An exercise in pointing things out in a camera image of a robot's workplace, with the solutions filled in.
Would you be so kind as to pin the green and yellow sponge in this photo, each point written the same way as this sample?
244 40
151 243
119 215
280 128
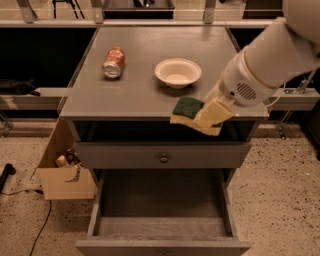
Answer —
186 110

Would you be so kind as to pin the grey drawer cabinet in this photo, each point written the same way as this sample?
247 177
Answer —
136 107

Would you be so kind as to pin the orange soda can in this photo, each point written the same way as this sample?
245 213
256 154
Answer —
114 62

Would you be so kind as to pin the round metal drawer knob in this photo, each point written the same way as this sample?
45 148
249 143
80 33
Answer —
164 158

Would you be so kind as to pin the white paper bowl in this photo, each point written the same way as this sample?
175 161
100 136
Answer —
178 73

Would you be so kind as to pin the metal frame rail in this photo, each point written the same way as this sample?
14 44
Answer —
92 13

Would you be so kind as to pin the black object on shelf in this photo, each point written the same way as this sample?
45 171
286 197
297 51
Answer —
18 87

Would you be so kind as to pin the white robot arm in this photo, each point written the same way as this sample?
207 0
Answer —
287 48

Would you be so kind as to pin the grey open middle drawer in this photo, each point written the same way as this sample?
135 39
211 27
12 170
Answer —
172 212

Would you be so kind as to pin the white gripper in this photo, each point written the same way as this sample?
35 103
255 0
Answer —
238 81

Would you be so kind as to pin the black cylindrical floor object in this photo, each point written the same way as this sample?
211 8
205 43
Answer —
7 171

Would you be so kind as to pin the grey top drawer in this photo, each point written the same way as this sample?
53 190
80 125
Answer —
152 155

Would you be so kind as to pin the cardboard box with items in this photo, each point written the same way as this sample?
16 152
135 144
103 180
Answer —
59 179

